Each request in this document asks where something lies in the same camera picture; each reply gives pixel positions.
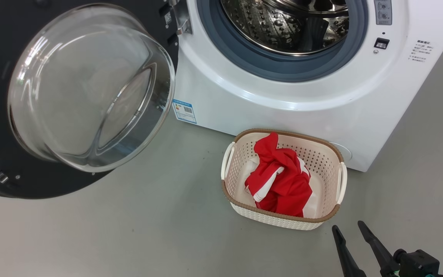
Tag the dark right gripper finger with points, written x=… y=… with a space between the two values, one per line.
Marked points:
x=346 y=257
x=381 y=256

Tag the red and white garment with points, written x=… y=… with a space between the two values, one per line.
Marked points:
x=287 y=184

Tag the cream perforated laundry basket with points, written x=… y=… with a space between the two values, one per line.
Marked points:
x=283 y=221

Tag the white front-load washing machine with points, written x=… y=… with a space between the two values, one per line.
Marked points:
x=283 y=111

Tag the black door latch socket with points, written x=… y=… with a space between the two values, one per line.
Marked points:
x=381 y=43

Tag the grey rubber door gasket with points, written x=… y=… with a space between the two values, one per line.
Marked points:
x=252 y=57

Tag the metal door hinge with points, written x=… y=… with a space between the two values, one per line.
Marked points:
x=183 y=19

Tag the round white filter cover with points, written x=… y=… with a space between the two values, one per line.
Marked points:
x=342 y=152

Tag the black text notice sticker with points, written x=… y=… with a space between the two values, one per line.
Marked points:
x=420 y=50

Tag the blue energy label sticker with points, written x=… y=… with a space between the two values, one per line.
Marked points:
x=185 y=111

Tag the perforated steel washer drum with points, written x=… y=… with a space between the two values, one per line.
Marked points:
x=275 y=27

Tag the grey warning pictogram sticker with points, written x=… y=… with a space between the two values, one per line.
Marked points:
x=383 y=11

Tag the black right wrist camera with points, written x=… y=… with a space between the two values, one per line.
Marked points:
x=417 y=265

